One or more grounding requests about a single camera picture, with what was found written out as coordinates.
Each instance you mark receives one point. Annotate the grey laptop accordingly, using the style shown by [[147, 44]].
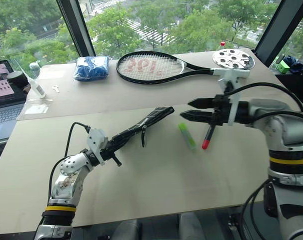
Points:
[[4, 105]]

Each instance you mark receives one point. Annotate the dark blue folded umbrella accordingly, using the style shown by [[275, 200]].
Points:
[[295, 64]]

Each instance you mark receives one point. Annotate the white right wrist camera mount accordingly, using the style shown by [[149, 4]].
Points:
[[232, 110]]

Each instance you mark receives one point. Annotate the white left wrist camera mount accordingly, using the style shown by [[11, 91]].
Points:
[[97, 142]]

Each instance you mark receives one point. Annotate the black cylindrical object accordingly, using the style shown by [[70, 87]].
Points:
[[17, 78]]

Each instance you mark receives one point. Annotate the red marker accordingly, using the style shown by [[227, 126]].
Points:
[[208, 138]]

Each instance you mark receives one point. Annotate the silver perforated metal disc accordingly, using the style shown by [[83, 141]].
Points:
[[232, 58]]

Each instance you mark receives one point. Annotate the dark window frame pillar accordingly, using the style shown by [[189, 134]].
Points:
[[279, 30], [77, 27]]

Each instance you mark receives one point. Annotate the blue cloth in plastic bag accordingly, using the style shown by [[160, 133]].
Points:
[[91, 68]]

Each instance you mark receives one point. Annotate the green highlighter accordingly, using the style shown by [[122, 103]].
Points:
[[187, 137]]

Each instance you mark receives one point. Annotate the clear plastic zip bag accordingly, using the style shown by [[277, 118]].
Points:
[[36, 107]]

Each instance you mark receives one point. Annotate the green box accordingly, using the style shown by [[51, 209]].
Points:
[[283, 68]]

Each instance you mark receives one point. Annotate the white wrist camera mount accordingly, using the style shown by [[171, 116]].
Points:
[[97, 142], [232, 110]]

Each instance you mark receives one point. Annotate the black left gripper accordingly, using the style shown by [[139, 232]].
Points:
[[108, 151]]

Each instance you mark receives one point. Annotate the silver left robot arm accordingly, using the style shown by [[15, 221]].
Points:
[[66, 185]]

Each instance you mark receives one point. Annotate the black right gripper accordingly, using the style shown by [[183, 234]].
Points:
[[220, 110]]

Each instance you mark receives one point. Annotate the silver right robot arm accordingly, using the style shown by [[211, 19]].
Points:
[[284, 130]]

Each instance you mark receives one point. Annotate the small white flat tool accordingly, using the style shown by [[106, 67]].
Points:
[[56, 88]]

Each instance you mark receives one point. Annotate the black tennis racket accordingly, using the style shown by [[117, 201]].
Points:
[[166, 72]]

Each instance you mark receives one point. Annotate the white glue tube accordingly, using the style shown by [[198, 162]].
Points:
[[36, 86]]

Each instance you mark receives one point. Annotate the clear plastic bottle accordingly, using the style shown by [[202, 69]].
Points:
[[34, 68]]

